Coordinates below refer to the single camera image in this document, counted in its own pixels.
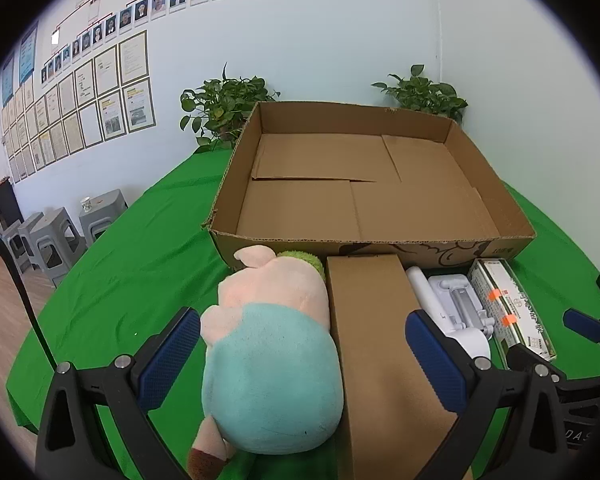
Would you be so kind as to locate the large cardboard box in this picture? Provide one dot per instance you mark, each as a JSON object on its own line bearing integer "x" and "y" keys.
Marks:
{"x": 330, "y": 200}

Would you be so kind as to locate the white handheld device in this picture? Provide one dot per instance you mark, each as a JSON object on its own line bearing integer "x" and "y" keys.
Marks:
{"x": 416, "y": 285}

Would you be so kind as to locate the green tablecloth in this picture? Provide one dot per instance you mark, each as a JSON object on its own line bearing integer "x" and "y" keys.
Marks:
{"x": 140, "y": 270}

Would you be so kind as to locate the green and gold box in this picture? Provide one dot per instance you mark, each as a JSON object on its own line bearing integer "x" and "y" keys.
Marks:
{"x": 522, "y": 310}

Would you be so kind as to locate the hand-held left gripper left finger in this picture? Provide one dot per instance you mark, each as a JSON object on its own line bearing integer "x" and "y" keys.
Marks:
{"x": 172, "y": 355}

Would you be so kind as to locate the small brown carton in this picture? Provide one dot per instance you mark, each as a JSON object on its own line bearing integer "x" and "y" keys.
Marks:
{"x": 375, "y": 340}

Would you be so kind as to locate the white paper cup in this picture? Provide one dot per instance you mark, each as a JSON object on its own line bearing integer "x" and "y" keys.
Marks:
{"x": 86, "y": 204}

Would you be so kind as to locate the blue wall poster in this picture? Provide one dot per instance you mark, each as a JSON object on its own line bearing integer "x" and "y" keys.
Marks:
{"x": 28, "y": 52}

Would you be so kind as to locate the wall of framed certificates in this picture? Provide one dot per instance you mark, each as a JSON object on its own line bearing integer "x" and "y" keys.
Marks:
{"x": 90, "y": 100}

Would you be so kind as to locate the trailing potted plant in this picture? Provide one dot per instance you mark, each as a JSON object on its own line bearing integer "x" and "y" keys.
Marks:
{"x": 425, "y": 92}

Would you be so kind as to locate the black cabinet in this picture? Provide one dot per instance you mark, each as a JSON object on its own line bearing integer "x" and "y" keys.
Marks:
{"x": 6, "y": 205}

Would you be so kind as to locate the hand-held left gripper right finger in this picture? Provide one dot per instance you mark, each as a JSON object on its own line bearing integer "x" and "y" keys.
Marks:
{"x": 435, "y": 355}

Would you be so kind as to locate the grey plastic stool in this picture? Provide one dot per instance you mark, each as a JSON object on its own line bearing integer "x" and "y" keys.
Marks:
{"x": 17, "y": 242}
{"x": 55, "y": 245}
{"x": 102, "y": 215}

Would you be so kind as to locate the bushy potted plant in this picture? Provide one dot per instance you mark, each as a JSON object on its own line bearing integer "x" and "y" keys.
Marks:
{"x": 225, "y": 105}

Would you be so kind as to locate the pink and teal plush toy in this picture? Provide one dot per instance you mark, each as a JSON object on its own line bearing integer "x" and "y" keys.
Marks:
{"x": 275, "y": 360}

